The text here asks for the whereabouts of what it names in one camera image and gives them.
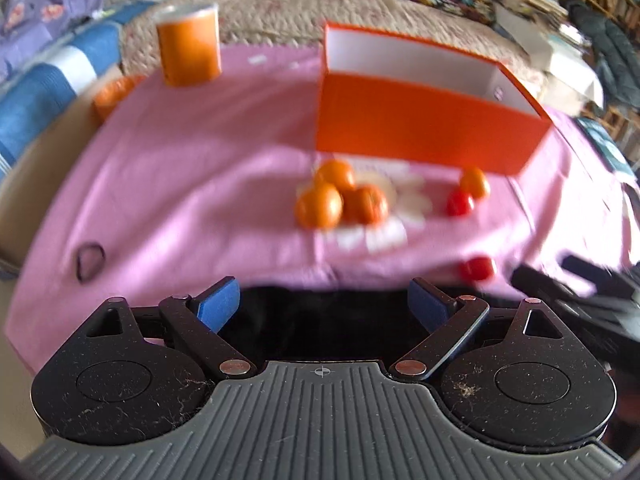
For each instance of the small orange lined bin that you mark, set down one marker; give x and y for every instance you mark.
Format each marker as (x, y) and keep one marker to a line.
(115, 97)

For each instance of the blue white striped blanket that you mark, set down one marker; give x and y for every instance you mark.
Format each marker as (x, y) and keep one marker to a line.
(45, 95)

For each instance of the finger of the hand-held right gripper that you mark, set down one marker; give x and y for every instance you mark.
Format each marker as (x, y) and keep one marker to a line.
(582, 267)
(537, 282)

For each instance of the orange cardboard box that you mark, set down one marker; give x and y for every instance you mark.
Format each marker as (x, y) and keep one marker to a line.
(425, 120)

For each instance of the stack of books and papers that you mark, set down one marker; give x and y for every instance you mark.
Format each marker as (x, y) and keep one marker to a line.
(545, 25)

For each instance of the pink tablecloth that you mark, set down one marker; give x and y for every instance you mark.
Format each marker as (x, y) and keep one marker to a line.
(190, 185)

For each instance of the teal book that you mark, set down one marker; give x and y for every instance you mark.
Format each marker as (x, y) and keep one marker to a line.
(602, 142)

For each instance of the small orange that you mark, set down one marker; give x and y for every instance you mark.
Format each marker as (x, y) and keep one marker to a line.
(475, 182)

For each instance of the beige sofa seat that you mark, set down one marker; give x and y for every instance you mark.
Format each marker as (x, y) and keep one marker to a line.
(35, 185)

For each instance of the beige quilted blanket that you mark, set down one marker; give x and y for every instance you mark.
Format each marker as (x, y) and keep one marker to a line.
(280, 15)

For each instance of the orange canister with white lid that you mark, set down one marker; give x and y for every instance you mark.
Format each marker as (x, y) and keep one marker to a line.
(190, 45)

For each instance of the red tomato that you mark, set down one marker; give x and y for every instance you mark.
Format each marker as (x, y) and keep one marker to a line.
(460, 203)
(477, 268)

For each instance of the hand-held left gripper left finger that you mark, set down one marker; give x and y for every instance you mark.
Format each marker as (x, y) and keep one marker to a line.
(220, 305)

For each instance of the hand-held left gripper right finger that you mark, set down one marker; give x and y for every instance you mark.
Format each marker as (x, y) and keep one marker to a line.
(427, 305)

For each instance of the purple floral blanket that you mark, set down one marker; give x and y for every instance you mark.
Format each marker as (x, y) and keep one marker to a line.
(45, 5)

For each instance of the dark jacket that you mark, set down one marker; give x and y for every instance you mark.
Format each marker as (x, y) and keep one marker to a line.
(610, 50)

